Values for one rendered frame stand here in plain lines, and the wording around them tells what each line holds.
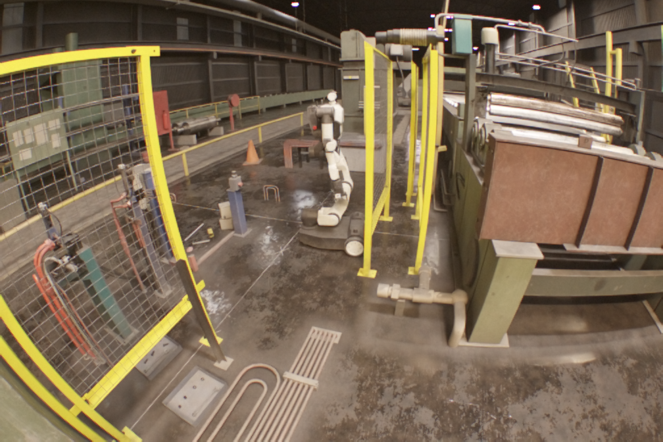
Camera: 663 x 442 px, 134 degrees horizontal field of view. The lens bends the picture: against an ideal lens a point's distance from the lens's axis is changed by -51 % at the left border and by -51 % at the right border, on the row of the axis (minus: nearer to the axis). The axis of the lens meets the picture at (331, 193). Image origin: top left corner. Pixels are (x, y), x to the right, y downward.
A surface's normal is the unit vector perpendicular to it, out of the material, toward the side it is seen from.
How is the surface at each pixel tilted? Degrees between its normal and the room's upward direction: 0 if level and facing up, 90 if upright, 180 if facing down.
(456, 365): 0
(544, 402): 0
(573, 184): 90
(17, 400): 90
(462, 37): 90
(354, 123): 90
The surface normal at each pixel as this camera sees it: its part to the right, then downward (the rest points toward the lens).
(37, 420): 0.95, 0.09
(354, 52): -0.31, 0.36
